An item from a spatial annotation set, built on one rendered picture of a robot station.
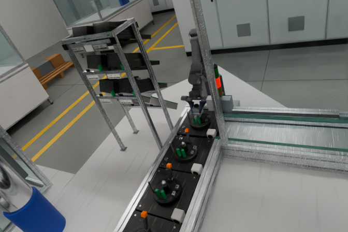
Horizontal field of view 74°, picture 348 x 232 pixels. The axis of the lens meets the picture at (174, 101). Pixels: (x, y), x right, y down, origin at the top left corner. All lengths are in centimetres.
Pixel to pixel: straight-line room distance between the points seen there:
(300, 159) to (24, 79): 459
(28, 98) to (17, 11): 594
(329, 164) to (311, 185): 13
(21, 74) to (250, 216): 450
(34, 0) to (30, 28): 114
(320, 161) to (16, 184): 135
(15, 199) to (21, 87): 382
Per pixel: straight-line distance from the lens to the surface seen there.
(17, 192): 128
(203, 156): 125
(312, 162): 128
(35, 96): 511
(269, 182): 126
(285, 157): 128
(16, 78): 495
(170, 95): 202
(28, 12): 1077
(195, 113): 139
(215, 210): 120
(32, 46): 1055
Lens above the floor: 188
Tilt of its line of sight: 32 degrees down
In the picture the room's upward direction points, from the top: 18 degrees counter-clockwise
